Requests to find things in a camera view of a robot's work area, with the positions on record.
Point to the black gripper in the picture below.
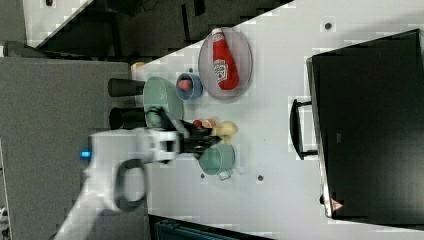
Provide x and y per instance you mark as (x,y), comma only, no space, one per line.
(191,139)

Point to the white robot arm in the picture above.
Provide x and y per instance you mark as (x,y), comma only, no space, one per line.
(116,178)

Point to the black toaster oven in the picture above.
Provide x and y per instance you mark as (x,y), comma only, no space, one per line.
(364,122)

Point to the red toy strawberry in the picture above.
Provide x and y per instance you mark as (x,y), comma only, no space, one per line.
(197,123)

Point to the orange slice toy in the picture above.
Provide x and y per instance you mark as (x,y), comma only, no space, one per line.
(209,123)

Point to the teal green cup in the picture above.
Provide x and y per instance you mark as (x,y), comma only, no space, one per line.
(218,160)

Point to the small blue bowl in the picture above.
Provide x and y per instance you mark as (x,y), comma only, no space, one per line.
(196,90)

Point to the pink toy fruit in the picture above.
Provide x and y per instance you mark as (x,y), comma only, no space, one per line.
(185,84)

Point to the green perforated colander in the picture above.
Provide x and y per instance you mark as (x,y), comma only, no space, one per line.
(159,92)

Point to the black cylinder lower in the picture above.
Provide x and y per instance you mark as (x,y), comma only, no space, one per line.
(126,118)

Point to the black cylinder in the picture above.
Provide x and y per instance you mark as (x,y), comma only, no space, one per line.
(125,87)
(126,118)

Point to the red ketchup bottle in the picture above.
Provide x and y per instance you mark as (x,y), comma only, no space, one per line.
(223,62)

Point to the pink round plate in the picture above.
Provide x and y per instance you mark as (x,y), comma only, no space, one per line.
(242,56)

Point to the black cylinder upper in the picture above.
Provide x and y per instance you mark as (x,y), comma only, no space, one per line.
(125,87)

